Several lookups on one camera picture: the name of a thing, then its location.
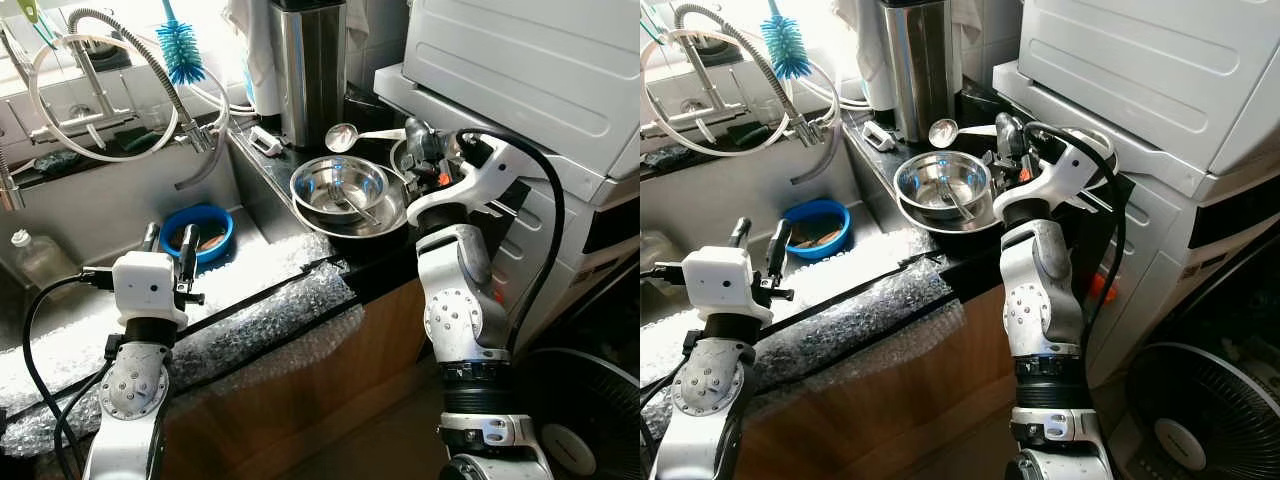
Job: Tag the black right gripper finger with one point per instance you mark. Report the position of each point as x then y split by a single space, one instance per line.
1008 130
418 135

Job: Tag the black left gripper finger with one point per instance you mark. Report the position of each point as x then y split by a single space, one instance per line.
777 250
741 233
188 250
152 238

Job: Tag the long steel ladle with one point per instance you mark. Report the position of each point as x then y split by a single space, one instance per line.
942 132
340 137

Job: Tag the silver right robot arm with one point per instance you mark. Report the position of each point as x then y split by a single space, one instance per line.
1040 295
460 300

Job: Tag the blue plastic bowl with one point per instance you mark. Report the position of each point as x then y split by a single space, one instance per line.
225 245
842 230

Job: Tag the stainless steel sink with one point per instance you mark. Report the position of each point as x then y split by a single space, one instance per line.
120 200
740 195

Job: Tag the bubble wrap sheet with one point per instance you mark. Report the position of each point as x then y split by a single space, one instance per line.
250 300
860 295

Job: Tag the clear soft tube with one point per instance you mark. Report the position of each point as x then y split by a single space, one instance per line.
205 175
815 170

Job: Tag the steel bowl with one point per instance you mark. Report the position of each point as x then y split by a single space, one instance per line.
940 178
340 180

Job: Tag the green scouring pad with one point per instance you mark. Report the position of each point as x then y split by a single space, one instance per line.
130 138
55 160
665 155
745 132

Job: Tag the tall steel water dispenser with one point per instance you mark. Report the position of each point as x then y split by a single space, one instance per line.
920 65
310 70

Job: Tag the steel plate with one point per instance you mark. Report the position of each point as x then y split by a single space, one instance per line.
920 222
320 225

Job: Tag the white tumble dryer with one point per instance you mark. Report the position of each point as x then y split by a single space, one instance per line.
520 60
1140 60

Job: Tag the white scrub brush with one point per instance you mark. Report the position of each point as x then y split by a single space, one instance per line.
266 140
877 137

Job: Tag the white water filter blue label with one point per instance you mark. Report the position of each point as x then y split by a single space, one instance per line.
262 95
875 90

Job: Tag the white washing machine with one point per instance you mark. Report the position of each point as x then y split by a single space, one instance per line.
1160 260
600 230

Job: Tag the flexible steel faucet spout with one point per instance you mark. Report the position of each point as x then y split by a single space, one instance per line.
10 190

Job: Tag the brown wood cabinet front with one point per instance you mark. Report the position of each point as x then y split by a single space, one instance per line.
320 400
900 400

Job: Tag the beige cloth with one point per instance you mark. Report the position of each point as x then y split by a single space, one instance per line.
860 30
245 30

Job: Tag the blue bottle brush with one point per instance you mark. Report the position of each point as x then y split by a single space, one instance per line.
180 50
785 45

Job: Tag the black floor fan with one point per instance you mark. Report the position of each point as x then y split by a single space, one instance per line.
1200 420
590 420

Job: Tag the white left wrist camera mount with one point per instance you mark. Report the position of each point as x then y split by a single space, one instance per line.
725 280
145 285

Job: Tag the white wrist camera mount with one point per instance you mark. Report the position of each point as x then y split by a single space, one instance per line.
480 175
725 280
1065 170
145 285

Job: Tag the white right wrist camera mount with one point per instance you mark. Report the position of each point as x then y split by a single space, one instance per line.
480 175
1065 170

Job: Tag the steel wall faucet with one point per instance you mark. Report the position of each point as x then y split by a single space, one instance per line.
85 125
700 118

